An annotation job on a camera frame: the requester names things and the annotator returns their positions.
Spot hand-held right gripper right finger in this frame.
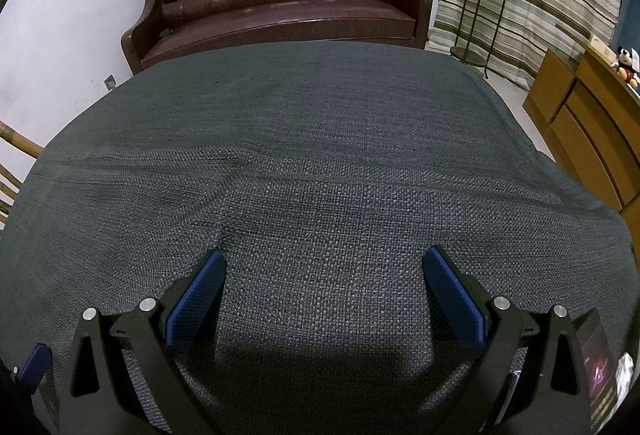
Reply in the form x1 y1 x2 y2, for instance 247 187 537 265
422 245 598 435

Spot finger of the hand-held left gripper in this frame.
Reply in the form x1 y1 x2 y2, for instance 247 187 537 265
11 344 52 391

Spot wooden cabinet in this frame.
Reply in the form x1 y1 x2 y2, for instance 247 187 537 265
522 22 640 216

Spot blue curtain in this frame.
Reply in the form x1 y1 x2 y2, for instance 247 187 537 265
617 0 640 52

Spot metal plant stand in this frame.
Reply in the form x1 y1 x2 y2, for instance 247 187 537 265
450 0 516 78

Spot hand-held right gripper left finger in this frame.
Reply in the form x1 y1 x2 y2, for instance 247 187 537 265
57 250 228 435

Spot bamboo chair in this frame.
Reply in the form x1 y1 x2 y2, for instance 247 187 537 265
0 120 47 218

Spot brown leather sofa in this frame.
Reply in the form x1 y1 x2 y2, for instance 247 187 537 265
121 0 434 77

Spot mouse plush toy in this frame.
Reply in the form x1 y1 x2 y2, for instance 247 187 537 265
611 46 640 88

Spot dark grey tablecloth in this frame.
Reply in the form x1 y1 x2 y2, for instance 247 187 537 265
0 40 637 435

